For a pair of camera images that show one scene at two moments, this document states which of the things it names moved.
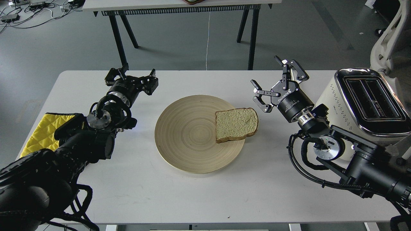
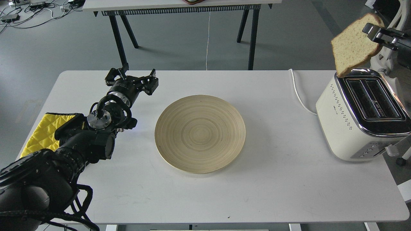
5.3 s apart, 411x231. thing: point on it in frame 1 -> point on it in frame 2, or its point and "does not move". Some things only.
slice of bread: x=234 y=124 -> x=351 y=46
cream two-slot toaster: x=359 y=100 does not move
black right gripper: x=292 y=100 -> x=394 y=39
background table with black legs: x=119 y=10 does not move
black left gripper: x=130 y=86 does not move
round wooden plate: x=185 y=135 does not move
